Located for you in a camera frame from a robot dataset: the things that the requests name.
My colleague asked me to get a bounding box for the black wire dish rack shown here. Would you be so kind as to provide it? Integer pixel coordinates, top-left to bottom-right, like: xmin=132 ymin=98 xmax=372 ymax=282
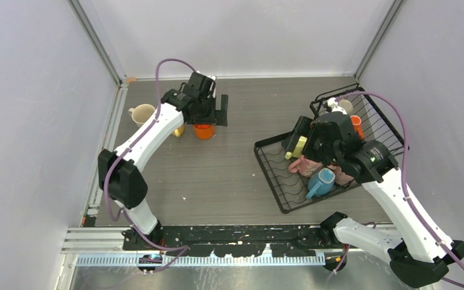
xmin=254 ymin=84 xmax=404 ymax=214

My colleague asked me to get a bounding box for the light pink mug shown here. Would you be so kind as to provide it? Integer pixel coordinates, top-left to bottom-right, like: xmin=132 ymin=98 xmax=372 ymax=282
xmin=328 ymin=165 xmax=354 ymax=186

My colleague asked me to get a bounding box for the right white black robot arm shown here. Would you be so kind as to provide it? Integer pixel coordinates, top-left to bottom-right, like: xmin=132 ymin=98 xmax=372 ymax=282
xmin=282 ymin=112 xmax=464 ymax=288

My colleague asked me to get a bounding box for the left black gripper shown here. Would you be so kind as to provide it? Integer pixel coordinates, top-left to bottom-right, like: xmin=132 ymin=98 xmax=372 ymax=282
xmin=188 ymin=95 xmax=228 ymax=127

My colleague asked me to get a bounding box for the small orange cup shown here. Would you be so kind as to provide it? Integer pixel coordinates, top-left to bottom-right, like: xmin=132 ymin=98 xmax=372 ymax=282
xmin=350 ymin=115 xmax=364 ymax=140

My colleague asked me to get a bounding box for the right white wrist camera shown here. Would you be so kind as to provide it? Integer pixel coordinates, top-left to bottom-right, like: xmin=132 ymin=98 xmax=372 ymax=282
xmin=326 ymin=97 xmax=347 ymax=115

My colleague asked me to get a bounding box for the orange mug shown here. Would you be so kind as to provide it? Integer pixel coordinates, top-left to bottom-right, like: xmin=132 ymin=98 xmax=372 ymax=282
xmin=193 ymin=124 xmax=215 ymax=140

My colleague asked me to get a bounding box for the yellow mug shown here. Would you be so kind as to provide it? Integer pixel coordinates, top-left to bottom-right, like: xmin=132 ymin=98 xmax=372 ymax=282
xmin=172 ymin=126 xmax=185 ymax=137

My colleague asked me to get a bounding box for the cream patterned mug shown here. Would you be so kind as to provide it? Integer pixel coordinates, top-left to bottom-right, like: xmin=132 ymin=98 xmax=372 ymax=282
xmin=128 ymin=104 xmax=156 ymax=127

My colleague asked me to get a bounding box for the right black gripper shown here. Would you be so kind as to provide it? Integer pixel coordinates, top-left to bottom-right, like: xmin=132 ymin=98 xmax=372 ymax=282
xmin=282 ymin=115 xmax=341 ymax=166

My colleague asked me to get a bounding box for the aluminium rail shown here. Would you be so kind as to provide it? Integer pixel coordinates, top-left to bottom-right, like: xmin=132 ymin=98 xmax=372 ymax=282
xmin=62 ymin=225 xmax=342 ymax=270

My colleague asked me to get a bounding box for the lime green mug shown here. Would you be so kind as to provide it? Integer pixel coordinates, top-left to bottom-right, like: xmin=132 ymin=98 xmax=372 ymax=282
xmin=282 ymin=133 xmax=308 ymax=160

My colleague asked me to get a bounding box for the small beige cup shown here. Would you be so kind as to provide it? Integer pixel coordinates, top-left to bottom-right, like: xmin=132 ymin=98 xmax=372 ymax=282
xmin=338 ymin=99 xmax=354 ymax=115

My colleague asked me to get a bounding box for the blue mug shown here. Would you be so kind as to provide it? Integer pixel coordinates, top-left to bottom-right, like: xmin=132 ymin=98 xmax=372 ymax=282
xmin=306 ymin=167 xmax=335 ymax=199

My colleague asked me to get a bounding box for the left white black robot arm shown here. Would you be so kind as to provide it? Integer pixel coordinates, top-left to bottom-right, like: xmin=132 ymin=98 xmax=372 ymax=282
xmin=98 ymin=72 xmax=228 ymax=250

